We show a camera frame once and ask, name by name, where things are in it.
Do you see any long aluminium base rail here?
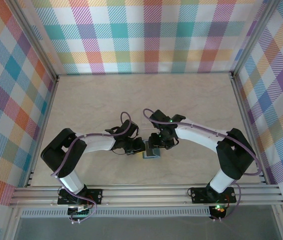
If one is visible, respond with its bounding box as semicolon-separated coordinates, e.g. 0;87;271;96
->
8;183;283;208

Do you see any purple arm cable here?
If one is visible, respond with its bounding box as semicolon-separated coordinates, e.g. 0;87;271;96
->
51;111;134;225
142;108;262;223

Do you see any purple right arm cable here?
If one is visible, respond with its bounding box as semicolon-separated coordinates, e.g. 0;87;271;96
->
142;108;262;223

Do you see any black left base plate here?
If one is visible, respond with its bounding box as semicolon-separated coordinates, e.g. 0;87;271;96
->
57;188;104;206

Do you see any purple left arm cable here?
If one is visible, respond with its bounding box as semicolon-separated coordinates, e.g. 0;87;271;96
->
51;111;134;225

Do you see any controller board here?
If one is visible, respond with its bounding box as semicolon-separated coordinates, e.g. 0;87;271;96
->
67;204;94;225
208;204;229;222

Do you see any right controller board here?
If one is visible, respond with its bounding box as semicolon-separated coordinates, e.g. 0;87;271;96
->
208;204;229;222

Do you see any slotted grey cable duct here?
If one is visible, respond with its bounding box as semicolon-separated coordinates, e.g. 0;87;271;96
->
20;208;212;218

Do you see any left controller board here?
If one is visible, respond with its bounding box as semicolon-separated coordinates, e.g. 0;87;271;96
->
67;204;94;225

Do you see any teal card holder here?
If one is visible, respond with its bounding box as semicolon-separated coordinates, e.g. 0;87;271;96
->
142;139;162;160

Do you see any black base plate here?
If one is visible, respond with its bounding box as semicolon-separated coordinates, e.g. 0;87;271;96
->
57;188;104;206
190;186;237;204

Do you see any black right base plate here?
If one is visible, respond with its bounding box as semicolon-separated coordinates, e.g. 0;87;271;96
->
190;186;237;204

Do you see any aluminium side rail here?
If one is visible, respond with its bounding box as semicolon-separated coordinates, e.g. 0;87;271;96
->
23;76;60;188
230;72;270;186

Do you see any aluminium corner post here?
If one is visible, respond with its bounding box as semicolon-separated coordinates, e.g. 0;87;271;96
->
230;0;277;80
7;0;60;85

